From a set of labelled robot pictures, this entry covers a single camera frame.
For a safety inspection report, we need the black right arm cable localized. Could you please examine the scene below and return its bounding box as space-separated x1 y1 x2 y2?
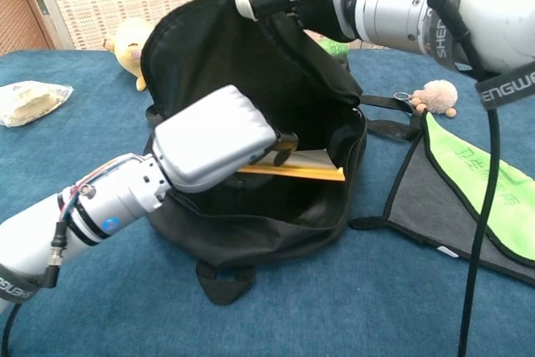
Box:
428 0 502 357

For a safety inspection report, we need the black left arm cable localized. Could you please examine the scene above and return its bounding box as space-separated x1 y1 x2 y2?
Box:
0 218 68 357

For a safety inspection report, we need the green drink can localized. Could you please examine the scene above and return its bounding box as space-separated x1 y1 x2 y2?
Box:
319 37 350 57

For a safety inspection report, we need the blue felt table cover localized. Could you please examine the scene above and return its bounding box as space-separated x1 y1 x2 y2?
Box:
0 48 535 357

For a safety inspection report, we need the yellow white notebook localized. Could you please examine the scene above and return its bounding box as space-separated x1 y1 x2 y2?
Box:
236 147 347 183

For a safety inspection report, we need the clear snack bag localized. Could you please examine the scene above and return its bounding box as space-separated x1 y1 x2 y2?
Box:
0 79 74 128

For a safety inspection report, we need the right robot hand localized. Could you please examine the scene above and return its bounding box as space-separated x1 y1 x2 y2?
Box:
233 0 369 44

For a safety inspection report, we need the black backpack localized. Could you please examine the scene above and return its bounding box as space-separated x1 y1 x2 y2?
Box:
140 0 423 307

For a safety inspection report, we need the beige plush keychain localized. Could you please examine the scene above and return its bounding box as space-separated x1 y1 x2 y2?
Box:
392 79 459 118

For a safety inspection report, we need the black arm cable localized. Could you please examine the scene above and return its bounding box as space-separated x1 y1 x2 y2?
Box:
0 218 68 357
428 0 502 357

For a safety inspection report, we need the green and grey cloth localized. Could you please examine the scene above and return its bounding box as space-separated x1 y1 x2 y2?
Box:
350 110 535 287

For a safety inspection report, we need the yellow plush toy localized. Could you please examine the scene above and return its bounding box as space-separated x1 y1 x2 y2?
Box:
103 17 154 93

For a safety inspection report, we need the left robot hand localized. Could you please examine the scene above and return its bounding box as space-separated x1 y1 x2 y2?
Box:
150 84 300 195

